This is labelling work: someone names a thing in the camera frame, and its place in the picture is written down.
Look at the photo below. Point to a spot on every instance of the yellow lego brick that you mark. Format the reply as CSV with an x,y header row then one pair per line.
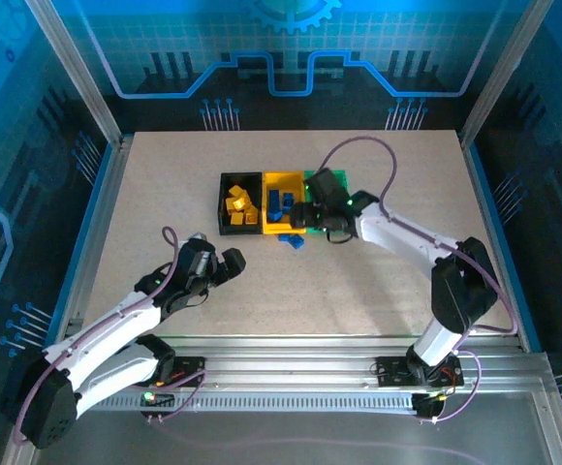
x,y
243,198
236,220
236,190
232,206
253,217

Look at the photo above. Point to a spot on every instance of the long blue lego brick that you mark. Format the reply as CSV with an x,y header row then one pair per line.
x,y
274,199

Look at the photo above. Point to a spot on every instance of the black plastic bin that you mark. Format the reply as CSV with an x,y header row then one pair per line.
x,y
224,213

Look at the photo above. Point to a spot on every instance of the green plastic bin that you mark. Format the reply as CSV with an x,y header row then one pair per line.
x,y
344,180

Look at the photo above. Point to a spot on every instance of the yellow plastic bin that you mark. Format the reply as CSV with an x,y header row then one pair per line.
x,y
288,181

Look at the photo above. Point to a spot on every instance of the controller board with lights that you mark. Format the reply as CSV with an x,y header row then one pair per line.
x,y
426,404
157,399

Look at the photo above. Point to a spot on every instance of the aluminium front beam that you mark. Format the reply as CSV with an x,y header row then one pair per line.
x,y
286,363

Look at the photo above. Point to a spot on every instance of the grey metal front panel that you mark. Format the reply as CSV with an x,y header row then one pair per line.
x,y
116,445

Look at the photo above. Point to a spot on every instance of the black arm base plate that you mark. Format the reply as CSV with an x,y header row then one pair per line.
x,y
189,368
392,370

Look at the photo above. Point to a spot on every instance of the side rail with blue strip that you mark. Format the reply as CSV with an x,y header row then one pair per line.
x,y
102,213
491,218

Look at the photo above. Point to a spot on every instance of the aluminium frame post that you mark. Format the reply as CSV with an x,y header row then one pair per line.
x,y
503,72
76,72

